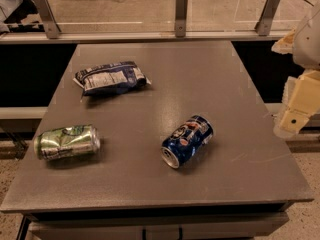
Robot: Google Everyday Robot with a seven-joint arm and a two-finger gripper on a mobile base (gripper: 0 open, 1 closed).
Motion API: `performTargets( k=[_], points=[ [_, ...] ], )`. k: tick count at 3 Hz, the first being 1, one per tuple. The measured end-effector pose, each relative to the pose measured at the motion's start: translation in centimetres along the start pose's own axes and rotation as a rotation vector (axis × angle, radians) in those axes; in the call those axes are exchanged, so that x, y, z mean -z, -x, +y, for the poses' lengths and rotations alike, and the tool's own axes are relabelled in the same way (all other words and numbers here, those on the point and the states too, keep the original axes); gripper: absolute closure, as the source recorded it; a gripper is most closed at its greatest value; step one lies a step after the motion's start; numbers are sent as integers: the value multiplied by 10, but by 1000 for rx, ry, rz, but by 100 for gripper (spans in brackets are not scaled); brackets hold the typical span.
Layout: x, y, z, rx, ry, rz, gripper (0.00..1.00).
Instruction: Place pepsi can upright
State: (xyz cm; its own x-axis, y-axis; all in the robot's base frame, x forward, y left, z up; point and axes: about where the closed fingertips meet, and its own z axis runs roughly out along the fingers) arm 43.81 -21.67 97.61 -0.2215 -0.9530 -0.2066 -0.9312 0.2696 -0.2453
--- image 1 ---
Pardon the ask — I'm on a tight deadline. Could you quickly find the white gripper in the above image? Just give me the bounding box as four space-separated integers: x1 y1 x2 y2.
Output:
271 4 320 138

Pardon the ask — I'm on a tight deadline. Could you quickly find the blue pepsi can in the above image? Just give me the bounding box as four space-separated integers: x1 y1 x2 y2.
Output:
161 115 214 169

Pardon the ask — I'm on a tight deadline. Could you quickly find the green soda can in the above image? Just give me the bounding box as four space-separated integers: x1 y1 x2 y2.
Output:
34 124 100 161

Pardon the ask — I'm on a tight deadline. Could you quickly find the grey cabinet under table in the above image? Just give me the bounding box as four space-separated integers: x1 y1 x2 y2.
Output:
15 203 289 240

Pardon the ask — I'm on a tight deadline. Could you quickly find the blue white chip bag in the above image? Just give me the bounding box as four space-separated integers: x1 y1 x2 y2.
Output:
73 61 150 96

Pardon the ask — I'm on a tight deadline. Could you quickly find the dark objects top left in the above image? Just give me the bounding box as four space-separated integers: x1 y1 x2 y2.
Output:
0 0 38 33

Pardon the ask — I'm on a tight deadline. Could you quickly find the right metal rail bracket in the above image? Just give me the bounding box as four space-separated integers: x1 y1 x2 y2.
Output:
255 0 281 36

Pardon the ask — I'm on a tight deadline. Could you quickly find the metal rail bracket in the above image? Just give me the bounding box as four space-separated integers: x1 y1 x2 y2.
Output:
33 0 61 39
174 0 188 38
255 0 281 36

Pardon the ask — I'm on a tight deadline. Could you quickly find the horizontal metal rail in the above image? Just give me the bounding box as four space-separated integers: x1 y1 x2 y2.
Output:
0 30 289 45

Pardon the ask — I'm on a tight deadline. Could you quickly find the middle metal rail bracket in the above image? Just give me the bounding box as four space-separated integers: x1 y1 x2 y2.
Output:
174 0 188 38

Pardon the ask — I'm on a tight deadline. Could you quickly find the left metal rail bracket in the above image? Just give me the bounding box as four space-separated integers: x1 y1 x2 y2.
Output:
33 0 61 39

